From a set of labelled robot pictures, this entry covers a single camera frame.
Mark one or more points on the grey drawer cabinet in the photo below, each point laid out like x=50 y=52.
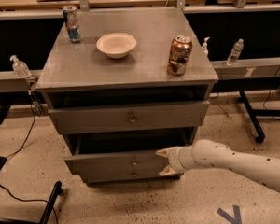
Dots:
x=80 y=75

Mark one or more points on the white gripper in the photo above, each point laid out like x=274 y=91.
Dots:
x=174 y=160

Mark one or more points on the brown crumpled soda can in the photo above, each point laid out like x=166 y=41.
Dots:
x=180 y=50

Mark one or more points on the black table leg with caster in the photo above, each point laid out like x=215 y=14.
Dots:
x=261 y=136

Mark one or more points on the grey drawer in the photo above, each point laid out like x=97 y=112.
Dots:
x=117 y=176
x=105 y=152
x=117 y=118

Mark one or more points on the blue red drink can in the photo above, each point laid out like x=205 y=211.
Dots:
x=70 y=19

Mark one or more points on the small white pump bottle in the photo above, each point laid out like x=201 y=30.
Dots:
x=205 y=46

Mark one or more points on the grey bottom drawer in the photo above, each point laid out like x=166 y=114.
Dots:
x=117 y=176

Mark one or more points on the left sanitizer pump bottle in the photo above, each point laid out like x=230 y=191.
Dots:
x=20 y=68

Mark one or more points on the grey top drawer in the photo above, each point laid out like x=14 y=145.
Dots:
x=117 y=118

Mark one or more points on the blue tape floor marker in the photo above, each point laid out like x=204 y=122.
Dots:
x=235 y=218

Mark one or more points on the clear plastic water bottle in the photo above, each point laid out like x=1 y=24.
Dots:
x=235 y=52

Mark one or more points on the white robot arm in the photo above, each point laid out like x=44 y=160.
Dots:
x=209 y=154

